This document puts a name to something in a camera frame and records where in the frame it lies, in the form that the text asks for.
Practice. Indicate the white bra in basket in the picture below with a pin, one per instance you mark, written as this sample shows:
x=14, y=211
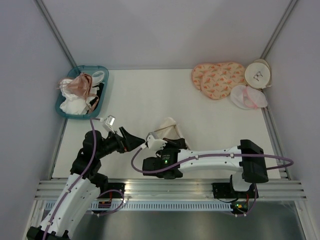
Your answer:
x=72, y=106

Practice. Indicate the round mesh laundry bag glasses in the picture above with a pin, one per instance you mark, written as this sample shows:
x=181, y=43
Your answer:
x=169, y=129

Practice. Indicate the aluminium rail front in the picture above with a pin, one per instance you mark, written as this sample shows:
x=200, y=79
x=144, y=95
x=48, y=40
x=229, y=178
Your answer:
x=181, y=189

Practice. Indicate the floral heart laundry bag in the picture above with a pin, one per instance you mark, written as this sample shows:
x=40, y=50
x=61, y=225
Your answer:
x=199, y=70
x=221, y=78

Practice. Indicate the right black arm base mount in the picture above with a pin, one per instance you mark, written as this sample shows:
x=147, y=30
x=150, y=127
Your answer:
x=224, y=190

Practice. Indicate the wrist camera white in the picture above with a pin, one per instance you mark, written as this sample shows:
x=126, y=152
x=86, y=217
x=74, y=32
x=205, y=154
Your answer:
x=107, y=123
x=154, y=143

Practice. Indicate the white mesh bag pink trim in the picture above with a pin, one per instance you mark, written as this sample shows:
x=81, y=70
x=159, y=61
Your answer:
x=248, y=98

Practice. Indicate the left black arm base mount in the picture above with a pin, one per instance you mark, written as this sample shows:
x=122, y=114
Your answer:
x=113, y=190

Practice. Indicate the teal plastic basket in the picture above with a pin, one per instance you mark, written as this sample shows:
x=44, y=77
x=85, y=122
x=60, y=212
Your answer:
x=76, y=88

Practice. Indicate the white slotted cable duct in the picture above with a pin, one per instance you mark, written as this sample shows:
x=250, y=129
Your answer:
x=176, y=206

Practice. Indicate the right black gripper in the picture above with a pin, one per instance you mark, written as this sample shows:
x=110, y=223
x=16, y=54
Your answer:
x=180, y=143

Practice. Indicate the floral heart laundry bag front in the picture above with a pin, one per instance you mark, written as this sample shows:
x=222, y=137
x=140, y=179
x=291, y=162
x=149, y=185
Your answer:
x=221, y=78

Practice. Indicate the round mesh bag at corner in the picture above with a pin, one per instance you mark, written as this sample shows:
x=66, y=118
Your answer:
x=258, y=75

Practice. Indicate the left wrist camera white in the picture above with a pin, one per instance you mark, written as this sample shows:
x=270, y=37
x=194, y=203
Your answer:
x=107, y=123

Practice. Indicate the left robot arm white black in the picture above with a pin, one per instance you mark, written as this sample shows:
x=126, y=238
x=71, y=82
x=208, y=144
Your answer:
x=83, y=185

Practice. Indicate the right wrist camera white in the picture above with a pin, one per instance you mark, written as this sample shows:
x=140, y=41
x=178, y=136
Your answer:
x=154, y=143

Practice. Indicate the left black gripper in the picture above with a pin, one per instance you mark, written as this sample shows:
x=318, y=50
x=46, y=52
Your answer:
x=131, y=141

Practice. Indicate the floral heart laundry bag back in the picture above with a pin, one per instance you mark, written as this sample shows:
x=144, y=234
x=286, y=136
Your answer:
x=199, y=70

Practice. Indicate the black garment in basket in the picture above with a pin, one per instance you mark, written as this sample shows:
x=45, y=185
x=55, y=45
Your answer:
x=94, y=101

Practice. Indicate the pink satin bra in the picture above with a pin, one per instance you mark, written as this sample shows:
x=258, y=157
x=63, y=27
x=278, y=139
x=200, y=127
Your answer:
x=80, y=86

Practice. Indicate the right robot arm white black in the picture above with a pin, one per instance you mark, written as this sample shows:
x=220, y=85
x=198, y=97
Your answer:
x=173, y=159

